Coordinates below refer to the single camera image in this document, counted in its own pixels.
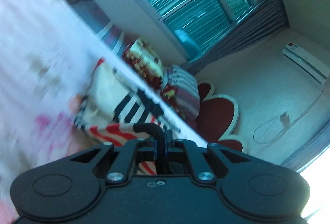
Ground white pink floral cloth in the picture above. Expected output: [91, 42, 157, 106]
[0, 0, 210, 224]

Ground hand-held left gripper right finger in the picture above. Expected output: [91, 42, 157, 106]
[165, 130, 258, 184]

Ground white air conditioner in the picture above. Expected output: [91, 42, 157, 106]
[282, 42, 328, 85]

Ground white charger cable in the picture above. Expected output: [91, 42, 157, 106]
[253, 115, 287, 144]

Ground wall socket with charger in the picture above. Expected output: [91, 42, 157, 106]
[279, 110, 291, 127]

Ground striped knit sweater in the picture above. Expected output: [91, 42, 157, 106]
[73, 57, 181, 176]

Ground striped pillow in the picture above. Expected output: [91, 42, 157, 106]
[161, 65, 202, 122]

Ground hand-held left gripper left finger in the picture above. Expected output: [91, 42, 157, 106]
[69, 138, 158, 184]

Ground red scalloped headboard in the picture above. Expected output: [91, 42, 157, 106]
[193, 81, 248, 154]

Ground red yellow patterned pillow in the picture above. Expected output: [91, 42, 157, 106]
[122, 38, 166, 91]

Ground teal cloth bundle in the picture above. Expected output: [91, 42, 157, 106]
[175, 29, 199, 55]

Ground white air conditioner cord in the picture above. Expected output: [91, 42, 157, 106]
[291, 83, 325, 124]

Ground sliding glass window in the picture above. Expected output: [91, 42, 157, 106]
[115, 0, 261, 63]

